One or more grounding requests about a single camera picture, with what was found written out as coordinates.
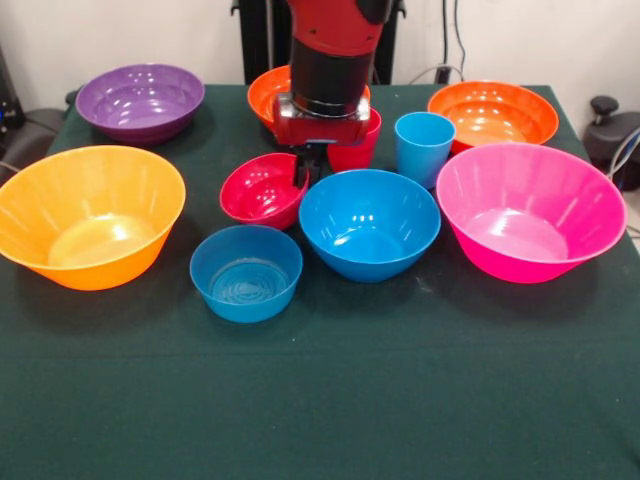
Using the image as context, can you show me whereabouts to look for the black wall cable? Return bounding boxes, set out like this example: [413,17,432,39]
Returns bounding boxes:
[451,0,470,70]

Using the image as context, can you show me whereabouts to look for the orange plastic bowl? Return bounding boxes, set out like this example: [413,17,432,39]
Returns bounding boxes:
[427,80,560,156]
[247,64,372,137]

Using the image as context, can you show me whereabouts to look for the blue plastic cup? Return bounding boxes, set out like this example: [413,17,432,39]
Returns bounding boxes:
[393,111,457,191]

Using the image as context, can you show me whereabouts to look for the black round equipment with knob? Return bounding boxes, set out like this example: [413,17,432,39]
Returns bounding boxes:
[582,95,640,191]

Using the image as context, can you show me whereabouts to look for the small translucent blue bowl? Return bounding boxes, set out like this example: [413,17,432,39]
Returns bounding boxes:
[189,223,304,324]

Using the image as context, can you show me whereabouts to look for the red plastic cup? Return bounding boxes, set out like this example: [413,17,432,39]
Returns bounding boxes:
[327,107,383,174]

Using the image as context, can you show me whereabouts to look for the large pink plastic bowl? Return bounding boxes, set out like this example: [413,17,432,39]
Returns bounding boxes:
[435,141,629,285]

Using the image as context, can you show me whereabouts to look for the black equipment box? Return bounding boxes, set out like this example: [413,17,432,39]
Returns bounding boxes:
[0,44,26,156]

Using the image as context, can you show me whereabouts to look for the small red plastic bowl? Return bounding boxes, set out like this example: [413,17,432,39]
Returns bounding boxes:
[219,152,311,232]

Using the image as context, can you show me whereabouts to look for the dark green tablecloth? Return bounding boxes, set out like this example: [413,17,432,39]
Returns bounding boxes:
[0,82,640,480]

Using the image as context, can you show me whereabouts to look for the purple plastic bowl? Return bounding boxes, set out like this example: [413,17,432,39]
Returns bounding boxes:
[74,63,206,147]

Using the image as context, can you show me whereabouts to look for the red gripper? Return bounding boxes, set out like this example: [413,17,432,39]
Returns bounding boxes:
[272,92,374,189]

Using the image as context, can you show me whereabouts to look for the opaque blue plastic bowl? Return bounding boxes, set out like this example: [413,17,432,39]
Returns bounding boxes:
[298,168,442,284]

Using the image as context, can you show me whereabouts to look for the large yellow-orange plastic bowl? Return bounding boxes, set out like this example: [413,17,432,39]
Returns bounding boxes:
[0,144,187,292]

